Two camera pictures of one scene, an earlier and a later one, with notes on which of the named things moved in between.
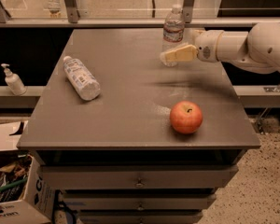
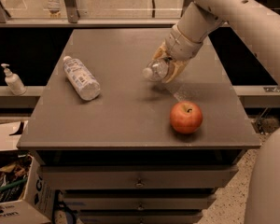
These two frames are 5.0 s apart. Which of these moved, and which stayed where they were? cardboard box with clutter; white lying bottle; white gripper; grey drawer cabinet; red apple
Moved: white gripper
Stayed: white lying bottle; grey drawer cabinet; cardboard box with clutter; red apple
